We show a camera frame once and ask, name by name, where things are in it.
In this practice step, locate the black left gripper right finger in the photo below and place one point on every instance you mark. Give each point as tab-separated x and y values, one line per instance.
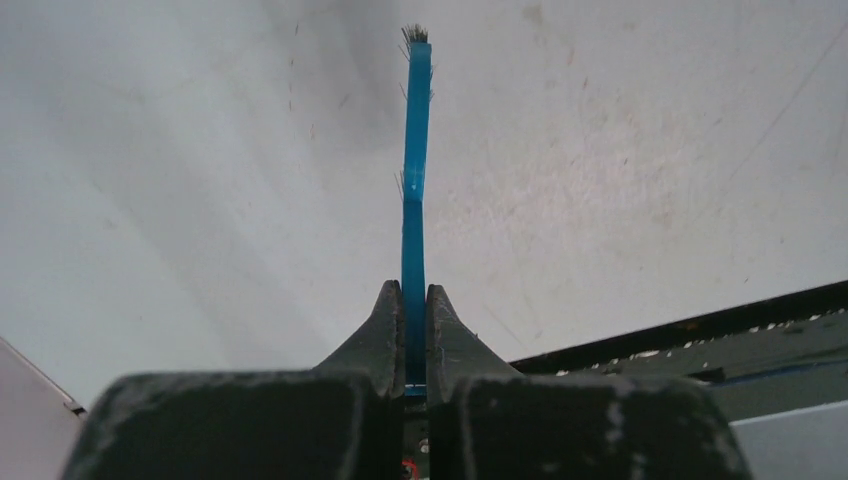
453	351

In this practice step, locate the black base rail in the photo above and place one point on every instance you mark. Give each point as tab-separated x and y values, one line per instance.
766	357

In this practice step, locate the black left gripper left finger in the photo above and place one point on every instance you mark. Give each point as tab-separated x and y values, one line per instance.
377	348

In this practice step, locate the blue hand brush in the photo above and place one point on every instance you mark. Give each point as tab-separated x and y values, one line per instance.
413	285

